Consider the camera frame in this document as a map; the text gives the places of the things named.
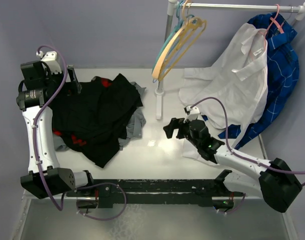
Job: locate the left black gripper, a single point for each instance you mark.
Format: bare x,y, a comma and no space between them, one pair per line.
71,87

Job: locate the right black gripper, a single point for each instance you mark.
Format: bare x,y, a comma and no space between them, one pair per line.
177,123

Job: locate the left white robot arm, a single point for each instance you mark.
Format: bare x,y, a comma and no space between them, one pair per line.
45,176

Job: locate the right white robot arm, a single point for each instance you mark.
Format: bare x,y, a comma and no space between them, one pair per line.
271,180

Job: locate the grey shirt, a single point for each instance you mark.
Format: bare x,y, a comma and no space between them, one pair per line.
136,122

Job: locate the red black plaid shirt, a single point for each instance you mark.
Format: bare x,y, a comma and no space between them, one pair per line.
59,136

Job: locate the white shirt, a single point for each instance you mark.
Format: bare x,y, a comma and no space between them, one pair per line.
233,91

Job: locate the beige wooden hanger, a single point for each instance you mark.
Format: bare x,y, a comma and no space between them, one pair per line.
200,29

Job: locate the teal plastic hanger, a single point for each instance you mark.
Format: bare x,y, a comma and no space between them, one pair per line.
174,41

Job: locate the blue plaid shirt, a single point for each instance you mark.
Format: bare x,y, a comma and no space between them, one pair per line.
282,77

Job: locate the pink hanger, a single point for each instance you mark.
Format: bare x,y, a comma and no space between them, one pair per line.
272,31

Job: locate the metal clothes rack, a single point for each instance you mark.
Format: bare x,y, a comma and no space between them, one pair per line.
171,7

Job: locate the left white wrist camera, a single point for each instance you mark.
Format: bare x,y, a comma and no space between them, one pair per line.
51,60

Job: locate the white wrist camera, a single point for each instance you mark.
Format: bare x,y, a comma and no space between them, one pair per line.
51,60
192,113

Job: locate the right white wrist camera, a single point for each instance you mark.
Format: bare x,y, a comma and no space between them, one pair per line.
192,113

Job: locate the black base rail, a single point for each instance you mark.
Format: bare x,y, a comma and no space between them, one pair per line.
200,192

